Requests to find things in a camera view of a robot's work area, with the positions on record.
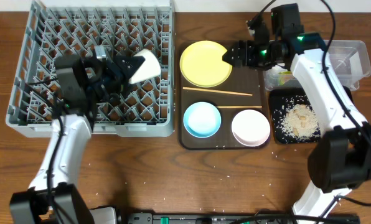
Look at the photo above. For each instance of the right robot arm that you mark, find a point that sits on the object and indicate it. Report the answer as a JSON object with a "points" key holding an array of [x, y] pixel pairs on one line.
{"points": [[341, 161]]}

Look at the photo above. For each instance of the dark brown serving tray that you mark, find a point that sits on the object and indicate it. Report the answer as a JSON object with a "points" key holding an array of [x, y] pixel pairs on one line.
{"points": [[241, 79]]}

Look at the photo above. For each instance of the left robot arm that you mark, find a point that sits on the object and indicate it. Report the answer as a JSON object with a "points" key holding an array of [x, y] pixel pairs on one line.
{"points": [[52, 196]]}

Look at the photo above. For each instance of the grey plastic dish rack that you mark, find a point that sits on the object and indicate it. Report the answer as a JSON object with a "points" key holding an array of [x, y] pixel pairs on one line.
{"points": [[147, 111]]}

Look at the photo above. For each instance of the wooden chopstick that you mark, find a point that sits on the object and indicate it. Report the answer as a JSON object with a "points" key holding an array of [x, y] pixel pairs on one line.
{"points": [[217, 91], [239, 107]]}

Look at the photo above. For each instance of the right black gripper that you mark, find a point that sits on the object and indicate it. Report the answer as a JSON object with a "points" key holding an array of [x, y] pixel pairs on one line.
{"points": [[250, 46]]}

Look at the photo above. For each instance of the white pink-rimmed bowl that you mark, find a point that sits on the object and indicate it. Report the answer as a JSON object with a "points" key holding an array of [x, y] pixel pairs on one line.
{"points": [[250, 128]]}

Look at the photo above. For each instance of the white paper cup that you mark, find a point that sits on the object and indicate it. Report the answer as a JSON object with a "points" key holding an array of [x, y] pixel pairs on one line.
{"points": [[150, 68]]}

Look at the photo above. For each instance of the light blue bowl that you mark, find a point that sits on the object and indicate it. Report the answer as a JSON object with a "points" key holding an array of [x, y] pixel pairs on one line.
{"points": [[202, 119]]}

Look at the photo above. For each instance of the rice and food scraps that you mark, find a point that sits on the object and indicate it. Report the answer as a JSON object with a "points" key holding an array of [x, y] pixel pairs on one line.
{"points": [[300, 121]]}

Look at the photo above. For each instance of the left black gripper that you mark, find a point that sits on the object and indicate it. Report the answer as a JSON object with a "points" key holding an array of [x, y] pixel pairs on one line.
{"points": [[117, 73]]}

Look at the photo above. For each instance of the wrapper waste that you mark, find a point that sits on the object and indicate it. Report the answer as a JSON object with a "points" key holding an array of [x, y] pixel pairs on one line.
{"points": [[284, 77]]}

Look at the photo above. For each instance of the clear plastic waste bin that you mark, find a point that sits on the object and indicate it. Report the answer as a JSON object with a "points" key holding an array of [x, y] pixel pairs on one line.
{"points": [[349, 59]]}

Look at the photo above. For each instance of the lower wooden chopstick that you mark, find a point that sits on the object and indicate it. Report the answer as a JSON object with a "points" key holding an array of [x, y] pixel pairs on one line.
{"points": [[239, 107]]}

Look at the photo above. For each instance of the upper wooden chopstick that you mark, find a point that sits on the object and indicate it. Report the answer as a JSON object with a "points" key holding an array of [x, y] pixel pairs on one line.
{"points": [[217, 91]]}

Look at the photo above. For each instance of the yellow plate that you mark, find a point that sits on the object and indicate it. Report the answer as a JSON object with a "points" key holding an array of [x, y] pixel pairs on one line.
{"points": [[201, 64]]}

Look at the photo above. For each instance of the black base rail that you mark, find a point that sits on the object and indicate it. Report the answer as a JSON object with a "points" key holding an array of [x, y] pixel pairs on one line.
{"points": [[241, 218]]}

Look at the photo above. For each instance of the black waste tray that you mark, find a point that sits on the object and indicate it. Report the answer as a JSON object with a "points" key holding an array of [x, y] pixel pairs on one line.
{"points": [[279, 102]]}

